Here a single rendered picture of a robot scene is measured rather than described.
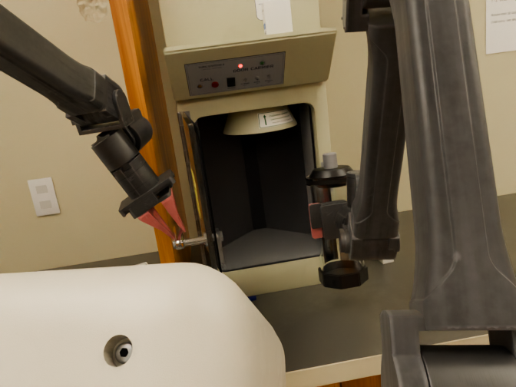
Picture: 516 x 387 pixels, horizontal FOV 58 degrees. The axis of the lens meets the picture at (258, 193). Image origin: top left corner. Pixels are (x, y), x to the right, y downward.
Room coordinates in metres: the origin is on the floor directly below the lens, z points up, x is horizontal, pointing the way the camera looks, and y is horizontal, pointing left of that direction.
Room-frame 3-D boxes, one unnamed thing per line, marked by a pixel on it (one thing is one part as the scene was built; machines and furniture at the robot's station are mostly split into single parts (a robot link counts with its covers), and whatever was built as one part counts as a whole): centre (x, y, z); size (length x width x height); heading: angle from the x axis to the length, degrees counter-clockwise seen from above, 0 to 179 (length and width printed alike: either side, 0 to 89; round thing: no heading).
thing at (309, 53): (0.94, -0.02, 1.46); 0.32 x 0.12 x 0.10; 95
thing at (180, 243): (0.74, 0.13, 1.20); 0.10 x 0.05 x 0.03; 10
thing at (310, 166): (1.12, 0.00, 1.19); 0.26 x 0.24 x 0.35; 95
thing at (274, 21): (0.94, -0.08, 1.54); 0.05 x 0.05 x 0.06; 1
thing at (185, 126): (0.81, 0.11, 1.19); 0.30 x 0.01 x 0.40; 10
